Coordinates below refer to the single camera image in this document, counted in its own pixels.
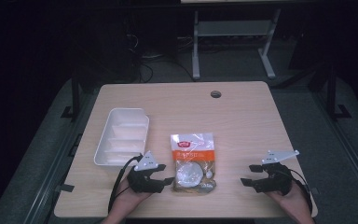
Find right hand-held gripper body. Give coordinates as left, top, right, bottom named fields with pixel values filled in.
left=253, top=149, right=294, bottom=196

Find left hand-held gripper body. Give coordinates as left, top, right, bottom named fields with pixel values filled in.
left=126, top=150, right=166, bottom=194

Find clear orange snack packet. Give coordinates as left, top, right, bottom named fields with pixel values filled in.
left=170, top=132, right=217, bottom=196

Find person's right hand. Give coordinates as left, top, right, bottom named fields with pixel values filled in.
left=265, top=182, right=311, bottom=217

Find person's left hand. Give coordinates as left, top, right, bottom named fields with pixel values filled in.
left=111, top=177, right=153, bottom=216

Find white divided plastic tray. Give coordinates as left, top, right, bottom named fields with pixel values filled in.
left=93, top=106, right=151, bottom=168

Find black metal stand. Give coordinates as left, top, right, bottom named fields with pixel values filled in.
left=324, top=63, right=352, bottom=121
left=60, top=76, right=82, bottom=122

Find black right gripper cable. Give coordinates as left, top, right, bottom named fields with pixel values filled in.
left=286, top=167, right=314, bottom=213

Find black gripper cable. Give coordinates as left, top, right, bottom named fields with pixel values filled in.
left=286, top=167, right=314, bottom=213
left=107, top=154, right=145, bottom=215

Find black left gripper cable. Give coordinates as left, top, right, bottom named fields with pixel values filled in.
left=107, top=154, right=145, bottom=215

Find black floor cables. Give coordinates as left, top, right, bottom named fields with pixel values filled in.
left=125, top=32, right=198, bottom=84

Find grey metal desk frame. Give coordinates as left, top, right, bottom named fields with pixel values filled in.
left=191, top=8, right=282, bottom=81

